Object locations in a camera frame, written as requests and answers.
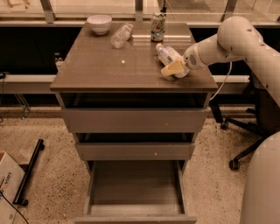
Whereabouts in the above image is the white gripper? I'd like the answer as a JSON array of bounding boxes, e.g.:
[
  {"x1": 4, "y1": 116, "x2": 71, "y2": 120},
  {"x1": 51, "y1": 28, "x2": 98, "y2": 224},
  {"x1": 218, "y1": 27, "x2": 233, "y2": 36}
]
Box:
[{"x1": 161, "y1": 43, "x2": 206, "y2": 78}]

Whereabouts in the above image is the blue label plastic bottle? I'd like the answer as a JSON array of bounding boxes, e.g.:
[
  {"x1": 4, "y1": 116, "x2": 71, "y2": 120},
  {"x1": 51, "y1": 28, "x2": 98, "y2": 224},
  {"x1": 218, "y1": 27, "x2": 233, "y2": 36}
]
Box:
[{"x1": 156, "y1": 44, "x2": 189, "y2": 73}]

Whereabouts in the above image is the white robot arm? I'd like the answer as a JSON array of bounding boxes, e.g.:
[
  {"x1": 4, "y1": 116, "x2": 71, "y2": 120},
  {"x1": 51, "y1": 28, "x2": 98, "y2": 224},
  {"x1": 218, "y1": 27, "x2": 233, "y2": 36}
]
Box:
[{"x1": 161, "y1": 16, "x2": 280, "y2": 224}]

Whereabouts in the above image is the clear crushed plastic bottle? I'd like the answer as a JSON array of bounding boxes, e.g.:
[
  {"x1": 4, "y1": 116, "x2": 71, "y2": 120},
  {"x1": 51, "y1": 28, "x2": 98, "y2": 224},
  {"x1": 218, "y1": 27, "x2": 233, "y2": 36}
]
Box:
[{"x1": 111, "y1": 24, "x2": 134, "y2": 49}]

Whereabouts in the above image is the grey top drawer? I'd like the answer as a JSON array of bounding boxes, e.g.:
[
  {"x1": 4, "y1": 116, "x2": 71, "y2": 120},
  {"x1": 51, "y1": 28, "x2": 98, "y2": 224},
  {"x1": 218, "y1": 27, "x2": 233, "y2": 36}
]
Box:
[{"x1": 62, "y1": 108, "x2": 207, "y2": 133}]

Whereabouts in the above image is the grey drawer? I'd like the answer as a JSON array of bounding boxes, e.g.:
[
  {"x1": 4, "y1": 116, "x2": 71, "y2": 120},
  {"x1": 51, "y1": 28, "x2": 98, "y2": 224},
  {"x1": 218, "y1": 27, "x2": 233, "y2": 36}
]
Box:
[
  {"x1": 62, "y1": 108, "x2": 207, "y2": 133},
  {"x1": 76, "y1": 133, "x2": 195, "y2": 161},
  {"x1": 74, "y1": 160, "x2": 196, "y2": 224}
]

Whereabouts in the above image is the grey drawer cabinet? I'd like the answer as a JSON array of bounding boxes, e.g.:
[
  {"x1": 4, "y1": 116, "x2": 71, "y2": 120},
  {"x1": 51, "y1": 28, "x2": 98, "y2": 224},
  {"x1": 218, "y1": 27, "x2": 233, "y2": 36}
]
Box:
[{"x1": 50, "y1": 22, "x2": 219, "y2": 224}]

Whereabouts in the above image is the small bottle behind cabinet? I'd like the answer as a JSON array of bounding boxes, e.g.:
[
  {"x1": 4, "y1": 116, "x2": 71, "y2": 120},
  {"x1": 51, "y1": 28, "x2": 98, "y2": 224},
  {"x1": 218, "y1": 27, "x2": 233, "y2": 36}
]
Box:
[{"x1": 54, "y1": 52, "x2": 64, "y2": 70}]

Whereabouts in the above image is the grey middle drawer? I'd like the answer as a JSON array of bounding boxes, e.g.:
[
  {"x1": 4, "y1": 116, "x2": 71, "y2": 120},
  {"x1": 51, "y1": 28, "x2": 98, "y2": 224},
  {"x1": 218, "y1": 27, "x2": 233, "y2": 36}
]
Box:
[{"x1": 76, "y1": 133, "x2": 195, "y2": 161}]

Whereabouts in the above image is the grey bottom drawer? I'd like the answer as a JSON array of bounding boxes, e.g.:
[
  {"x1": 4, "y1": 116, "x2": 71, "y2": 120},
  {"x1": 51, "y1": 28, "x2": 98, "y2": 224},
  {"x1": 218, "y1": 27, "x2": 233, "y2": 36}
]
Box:
[{"x1": 74, "y1": 160, "x2": 196, "y2": 224}]

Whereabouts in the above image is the colourful drink can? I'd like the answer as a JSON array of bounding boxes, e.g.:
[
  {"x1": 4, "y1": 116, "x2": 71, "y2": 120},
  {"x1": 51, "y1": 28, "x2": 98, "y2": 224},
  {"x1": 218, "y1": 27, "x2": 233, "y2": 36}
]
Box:
[{"x1": 150, "y1": 12, "x2": 165, "y2": 42}]

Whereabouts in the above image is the white ceramic bowl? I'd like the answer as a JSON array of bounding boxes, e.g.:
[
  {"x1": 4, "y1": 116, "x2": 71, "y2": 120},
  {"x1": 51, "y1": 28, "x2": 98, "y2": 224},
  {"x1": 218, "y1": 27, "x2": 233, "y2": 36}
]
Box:
[{"x1": 87, "y1": 15, "x2": 112, "y2": 35}]

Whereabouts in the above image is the black office chair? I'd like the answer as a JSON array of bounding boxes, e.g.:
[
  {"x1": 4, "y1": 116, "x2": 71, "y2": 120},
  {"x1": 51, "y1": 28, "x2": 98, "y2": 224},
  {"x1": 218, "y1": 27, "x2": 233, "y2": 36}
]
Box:
[{"x1": 209, "y1": 73, "x2": 280, "y2": 171}]

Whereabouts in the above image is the cardboard box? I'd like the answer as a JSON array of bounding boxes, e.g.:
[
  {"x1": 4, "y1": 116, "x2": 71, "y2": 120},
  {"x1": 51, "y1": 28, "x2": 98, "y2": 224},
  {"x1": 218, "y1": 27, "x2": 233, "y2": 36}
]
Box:
[{"x1": 0, "y1": 152, "x2": 25, "y2": 224}]

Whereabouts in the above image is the black metal bar stand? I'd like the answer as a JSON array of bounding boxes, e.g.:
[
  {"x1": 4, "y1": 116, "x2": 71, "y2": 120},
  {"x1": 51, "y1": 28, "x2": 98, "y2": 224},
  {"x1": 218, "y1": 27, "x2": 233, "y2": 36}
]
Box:
[{"x1": 13, "y1": 139, "x2": 45, "y2": 207}]

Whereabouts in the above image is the white cable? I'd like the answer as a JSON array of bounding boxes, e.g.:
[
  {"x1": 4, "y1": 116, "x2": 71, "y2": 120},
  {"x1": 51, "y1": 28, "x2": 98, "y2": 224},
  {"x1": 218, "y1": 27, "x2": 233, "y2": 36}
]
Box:
[{"x1": 209, "y1": 60, "x2": 234, "y2": 102}]

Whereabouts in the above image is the black cable on floor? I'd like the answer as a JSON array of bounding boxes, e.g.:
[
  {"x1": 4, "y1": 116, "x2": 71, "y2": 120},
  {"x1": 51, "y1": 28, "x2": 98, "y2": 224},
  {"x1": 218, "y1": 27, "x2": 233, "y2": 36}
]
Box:
[{"x1": 0, "y1": 189, "x2": 30, "y2": 224}]

